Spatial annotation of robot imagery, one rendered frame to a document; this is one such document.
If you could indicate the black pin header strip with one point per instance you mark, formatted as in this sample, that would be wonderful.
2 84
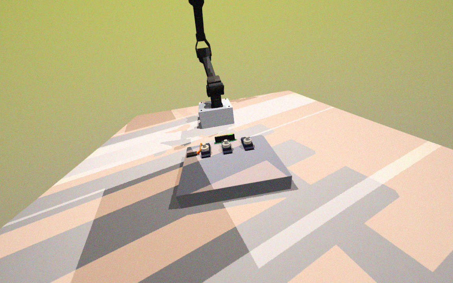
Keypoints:
229 137

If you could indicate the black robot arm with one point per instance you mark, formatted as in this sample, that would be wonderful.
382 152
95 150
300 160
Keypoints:
215 87

